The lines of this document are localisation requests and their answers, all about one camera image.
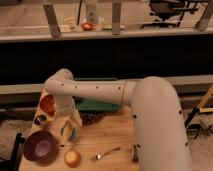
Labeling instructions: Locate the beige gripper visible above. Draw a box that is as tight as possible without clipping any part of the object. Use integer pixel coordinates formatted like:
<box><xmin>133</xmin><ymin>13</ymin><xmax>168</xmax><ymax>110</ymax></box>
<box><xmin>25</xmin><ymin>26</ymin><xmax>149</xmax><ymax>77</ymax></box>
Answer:
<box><xmin>54</xmin><ymin>108</ymin><xmax>83</xmax><ymax>146</ymax></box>

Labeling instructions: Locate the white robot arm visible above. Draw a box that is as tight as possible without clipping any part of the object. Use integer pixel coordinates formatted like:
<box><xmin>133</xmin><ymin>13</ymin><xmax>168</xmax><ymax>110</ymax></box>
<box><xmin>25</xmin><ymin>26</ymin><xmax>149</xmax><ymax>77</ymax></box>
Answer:
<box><xmin>44</xmin><ymin>69</ymin><xmax>193</xmax><ymax>171</ymax></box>

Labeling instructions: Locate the small dark cup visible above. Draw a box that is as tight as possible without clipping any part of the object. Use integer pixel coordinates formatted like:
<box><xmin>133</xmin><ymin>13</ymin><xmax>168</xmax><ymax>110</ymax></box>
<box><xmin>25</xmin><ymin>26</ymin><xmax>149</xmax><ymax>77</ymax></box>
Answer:
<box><xmin>34</xmin><ymin>115</ymin><xmax>47</xmax><ymax>125</ymax></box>

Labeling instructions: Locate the orange-red plastic cup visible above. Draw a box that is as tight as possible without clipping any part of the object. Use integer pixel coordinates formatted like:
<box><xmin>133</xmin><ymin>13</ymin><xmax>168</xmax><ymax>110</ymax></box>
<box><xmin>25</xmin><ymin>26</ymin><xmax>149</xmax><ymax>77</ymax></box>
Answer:
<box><xmin>39</xmin><ymin>94</ymin><xmax>55</xmax><ymax>116</ymax></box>

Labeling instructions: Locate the dark grapes bunch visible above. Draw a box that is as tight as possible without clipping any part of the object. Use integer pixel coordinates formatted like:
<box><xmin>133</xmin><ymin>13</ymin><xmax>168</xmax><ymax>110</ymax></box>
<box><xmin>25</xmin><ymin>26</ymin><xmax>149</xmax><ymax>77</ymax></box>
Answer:
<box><xmin>80</xmin><ymin>113</ymin><xmax>105</xmax><ymax>126</ymax></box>

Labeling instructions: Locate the yellow round fruit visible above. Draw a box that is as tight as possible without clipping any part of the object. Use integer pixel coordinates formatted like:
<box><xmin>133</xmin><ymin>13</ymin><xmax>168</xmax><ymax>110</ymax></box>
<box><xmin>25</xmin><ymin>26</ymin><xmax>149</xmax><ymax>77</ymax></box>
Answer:
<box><xmin>64</xmin><ymin>150</ymin><xmax>81</xmax><ymax>168</ymax></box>

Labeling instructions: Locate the green tray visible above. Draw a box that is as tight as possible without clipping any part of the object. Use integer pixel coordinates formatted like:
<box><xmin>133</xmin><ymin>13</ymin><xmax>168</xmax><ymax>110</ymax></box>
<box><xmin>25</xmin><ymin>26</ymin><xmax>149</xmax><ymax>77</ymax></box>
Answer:
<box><xmin>73</xmin><ymin>78</ymin><xmax>120</xmax><ymax>113</ymax></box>

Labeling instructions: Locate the purple bowl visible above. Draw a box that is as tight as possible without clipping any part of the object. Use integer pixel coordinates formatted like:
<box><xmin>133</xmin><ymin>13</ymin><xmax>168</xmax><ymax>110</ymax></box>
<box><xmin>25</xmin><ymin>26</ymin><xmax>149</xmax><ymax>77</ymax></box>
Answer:
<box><xmin>23</xmin><ymin>130</ymin><xmax>56</xmax><ymax>162</ymax></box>

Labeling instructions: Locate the metal spoon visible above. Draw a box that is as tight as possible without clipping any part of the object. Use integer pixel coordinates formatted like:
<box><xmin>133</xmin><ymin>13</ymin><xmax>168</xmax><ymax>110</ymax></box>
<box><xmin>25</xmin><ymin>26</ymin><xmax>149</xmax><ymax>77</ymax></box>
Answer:
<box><xmin>95</xmin><ymin>147</ymin><xmax>121</xmax><ymax>161</ymax></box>

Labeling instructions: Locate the red apple on floor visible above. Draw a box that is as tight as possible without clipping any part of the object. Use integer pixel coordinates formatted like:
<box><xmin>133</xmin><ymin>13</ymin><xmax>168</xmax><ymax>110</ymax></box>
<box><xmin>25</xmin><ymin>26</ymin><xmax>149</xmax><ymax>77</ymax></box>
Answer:
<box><xmin>81</xmin><ymin>22</ymin><xmax>94</xmax><ymax>31</ymax></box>

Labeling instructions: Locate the wooden tripod leg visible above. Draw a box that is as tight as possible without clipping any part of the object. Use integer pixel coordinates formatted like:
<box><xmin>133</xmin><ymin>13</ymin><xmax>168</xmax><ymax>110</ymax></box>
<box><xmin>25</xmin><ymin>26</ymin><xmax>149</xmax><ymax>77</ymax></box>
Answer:
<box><xmin>184</xmin><ymin>84</ymin><xmax>213</xmax><ymax>128</ymax></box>

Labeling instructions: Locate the black office chair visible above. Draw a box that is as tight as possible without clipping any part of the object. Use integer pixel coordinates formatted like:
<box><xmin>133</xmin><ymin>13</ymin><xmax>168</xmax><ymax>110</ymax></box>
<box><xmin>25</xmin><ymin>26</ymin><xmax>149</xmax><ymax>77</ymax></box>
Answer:
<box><xmin>141</xmin><ymin>0</ymin><xmax>208</xmax><ymax>28</ymax></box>

